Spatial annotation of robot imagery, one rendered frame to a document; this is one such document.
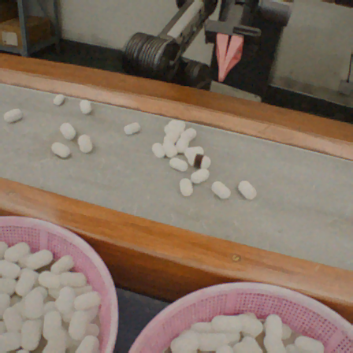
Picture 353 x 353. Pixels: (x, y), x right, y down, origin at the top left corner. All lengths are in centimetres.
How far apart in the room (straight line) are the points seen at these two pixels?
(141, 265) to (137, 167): 19
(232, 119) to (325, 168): 20
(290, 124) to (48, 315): 55
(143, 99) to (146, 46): 29
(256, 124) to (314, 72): 198
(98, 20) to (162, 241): 273
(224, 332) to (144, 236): 14
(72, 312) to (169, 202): 21
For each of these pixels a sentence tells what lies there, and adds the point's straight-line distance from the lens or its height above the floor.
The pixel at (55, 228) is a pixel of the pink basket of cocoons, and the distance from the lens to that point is 44.
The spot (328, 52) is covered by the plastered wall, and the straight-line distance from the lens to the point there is 263.
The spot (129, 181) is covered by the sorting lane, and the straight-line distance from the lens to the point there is 55.
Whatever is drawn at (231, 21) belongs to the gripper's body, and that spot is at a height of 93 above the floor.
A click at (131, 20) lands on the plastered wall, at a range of 292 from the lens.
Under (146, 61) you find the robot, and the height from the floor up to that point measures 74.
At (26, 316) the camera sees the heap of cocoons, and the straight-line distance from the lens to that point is 42.
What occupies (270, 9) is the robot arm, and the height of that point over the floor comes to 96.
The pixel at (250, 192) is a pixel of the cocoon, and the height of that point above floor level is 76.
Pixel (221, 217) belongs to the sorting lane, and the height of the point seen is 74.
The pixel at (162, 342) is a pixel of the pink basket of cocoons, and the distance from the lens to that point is 39.
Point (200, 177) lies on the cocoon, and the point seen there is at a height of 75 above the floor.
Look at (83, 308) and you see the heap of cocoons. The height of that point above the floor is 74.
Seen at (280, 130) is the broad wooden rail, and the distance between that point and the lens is 71.
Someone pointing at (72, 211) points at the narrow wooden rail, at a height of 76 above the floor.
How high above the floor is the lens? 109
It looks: 38 degrees down
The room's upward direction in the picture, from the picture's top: 7 degrees clockwise
